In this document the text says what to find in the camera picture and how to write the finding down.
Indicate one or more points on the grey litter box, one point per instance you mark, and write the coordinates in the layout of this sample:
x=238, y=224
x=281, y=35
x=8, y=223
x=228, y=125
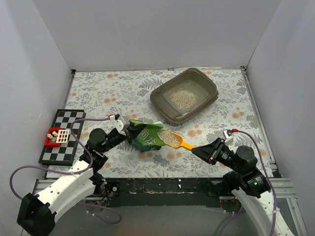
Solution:
x=192, y=79

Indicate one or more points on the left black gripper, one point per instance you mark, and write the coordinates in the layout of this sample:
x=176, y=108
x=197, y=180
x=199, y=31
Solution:
x=129, y=134

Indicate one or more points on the black white checkerboard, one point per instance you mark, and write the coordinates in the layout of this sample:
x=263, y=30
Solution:
x=64, y=155

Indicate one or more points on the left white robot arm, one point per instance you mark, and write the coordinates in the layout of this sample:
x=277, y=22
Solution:
x=39, y=213

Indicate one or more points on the pile of litter grains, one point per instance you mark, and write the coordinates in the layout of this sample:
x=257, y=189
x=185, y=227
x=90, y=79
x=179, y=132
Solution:
x=183, y=99

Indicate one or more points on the green litter bag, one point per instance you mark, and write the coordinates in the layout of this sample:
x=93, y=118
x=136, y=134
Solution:
x=148, y=139

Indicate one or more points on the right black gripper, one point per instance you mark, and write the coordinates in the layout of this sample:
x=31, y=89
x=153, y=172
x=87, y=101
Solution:
x=216, y=151

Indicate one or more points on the yellow plastic scoop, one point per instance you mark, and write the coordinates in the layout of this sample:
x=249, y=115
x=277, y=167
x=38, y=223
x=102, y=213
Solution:
x=174, y=140

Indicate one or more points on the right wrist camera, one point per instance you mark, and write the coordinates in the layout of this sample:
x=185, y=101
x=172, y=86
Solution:
x=228, y=136

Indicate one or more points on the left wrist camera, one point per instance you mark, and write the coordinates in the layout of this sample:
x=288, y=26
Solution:
x=121, y=123

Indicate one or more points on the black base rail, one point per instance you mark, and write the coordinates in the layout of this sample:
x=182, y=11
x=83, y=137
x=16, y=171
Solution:
x=155, y=192

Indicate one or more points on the red tray with pieces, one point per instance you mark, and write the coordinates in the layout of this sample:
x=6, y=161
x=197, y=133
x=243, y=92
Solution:
x=56, y=136

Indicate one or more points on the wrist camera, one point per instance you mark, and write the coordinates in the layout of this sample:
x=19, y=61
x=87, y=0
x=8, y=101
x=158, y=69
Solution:
x=121, y=123
x=228, y=136

